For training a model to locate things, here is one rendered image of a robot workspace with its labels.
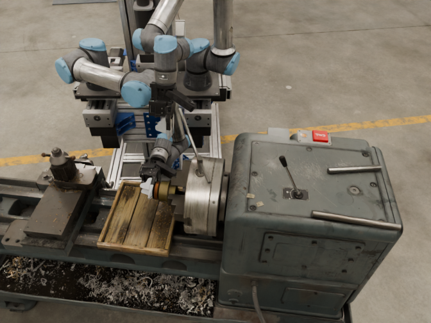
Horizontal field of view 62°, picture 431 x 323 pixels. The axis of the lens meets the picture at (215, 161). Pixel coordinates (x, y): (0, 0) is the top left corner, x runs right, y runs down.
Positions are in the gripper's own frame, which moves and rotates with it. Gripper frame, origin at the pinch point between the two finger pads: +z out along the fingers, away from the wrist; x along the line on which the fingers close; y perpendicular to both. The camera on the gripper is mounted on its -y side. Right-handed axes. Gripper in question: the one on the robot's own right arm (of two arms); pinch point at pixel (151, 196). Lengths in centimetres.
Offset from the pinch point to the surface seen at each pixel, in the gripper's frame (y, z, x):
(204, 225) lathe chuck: -23.4, 12.3, 1.8
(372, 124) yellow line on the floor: -158, -199, -108
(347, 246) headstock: -74, 17, 7
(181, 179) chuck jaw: -11.7, -5.7, 6.0
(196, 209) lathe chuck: -20.2, 10.0, 8.5
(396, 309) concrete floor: -140, -15, -108
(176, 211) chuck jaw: -12.4, 9.0, 4.0
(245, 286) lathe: -42, 17, -33
